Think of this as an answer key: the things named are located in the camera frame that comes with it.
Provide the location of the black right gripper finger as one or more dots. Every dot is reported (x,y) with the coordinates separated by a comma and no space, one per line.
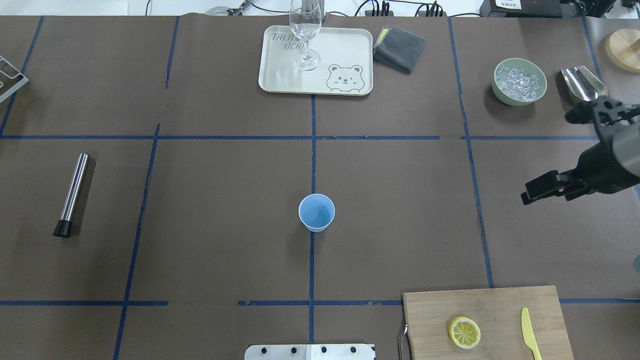
(547,185)
(598,111)

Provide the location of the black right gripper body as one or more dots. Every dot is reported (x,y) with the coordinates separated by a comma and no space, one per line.
(604,170)

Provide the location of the steel muddler black tip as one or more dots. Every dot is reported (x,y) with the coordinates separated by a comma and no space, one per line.
(65,221)

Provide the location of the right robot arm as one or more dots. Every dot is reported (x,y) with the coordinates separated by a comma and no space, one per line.
(609,167)

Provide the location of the light blue plastic cup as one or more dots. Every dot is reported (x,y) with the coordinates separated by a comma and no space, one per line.
(316,211)

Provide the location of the metal ice scoop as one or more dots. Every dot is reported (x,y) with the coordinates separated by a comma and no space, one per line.
(583,85)

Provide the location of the green bowl of ice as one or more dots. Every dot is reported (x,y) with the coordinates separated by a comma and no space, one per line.
(518,82)

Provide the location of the wooden mug tree stand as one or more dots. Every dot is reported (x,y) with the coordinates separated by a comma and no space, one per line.
(623,49)

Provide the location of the yellow plastic knife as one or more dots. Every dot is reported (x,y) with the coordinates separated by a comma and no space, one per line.
(528,334)

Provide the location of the bamboo cutting board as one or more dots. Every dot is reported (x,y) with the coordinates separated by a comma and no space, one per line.
(497,312)

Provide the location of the grey folded cloth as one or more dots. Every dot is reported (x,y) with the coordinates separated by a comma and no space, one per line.
(398,49)

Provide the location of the cream bear tray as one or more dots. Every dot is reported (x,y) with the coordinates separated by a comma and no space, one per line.
(345,66)

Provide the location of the clear wine glass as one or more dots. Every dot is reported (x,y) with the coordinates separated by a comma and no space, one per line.
(305,20)

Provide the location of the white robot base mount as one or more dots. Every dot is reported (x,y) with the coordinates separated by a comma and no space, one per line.
(336,351)

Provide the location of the white wire cup rack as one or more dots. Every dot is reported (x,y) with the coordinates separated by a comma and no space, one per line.
(11,79)

